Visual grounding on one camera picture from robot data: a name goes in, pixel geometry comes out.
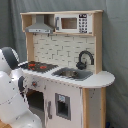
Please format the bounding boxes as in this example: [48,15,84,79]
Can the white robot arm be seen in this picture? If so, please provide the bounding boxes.
[0,47,42,128]

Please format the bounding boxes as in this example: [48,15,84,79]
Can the wooden toy kitchen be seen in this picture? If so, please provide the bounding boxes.
[21,10,115,128]

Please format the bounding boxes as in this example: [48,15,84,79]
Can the grey toy sink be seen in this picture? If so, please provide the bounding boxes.
[52,67,92,81]

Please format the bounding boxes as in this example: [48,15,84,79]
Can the black toy faucet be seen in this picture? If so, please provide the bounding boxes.
[75,50,95,71]

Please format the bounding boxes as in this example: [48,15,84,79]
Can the black stovetop red burners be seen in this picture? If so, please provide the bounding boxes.
[21,61,56,73]

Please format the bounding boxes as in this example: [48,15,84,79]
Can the right oven knob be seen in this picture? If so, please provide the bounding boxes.
[32,81,37,87]

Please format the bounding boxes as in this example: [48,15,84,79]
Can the white fridge door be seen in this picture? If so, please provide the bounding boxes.
[45,82,82,128]

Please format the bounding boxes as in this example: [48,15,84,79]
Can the toy microwave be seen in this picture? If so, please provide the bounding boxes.
[55,14,93,34]

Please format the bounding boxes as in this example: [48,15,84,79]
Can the grey range hood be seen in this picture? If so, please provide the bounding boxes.
[25,15,53,34]

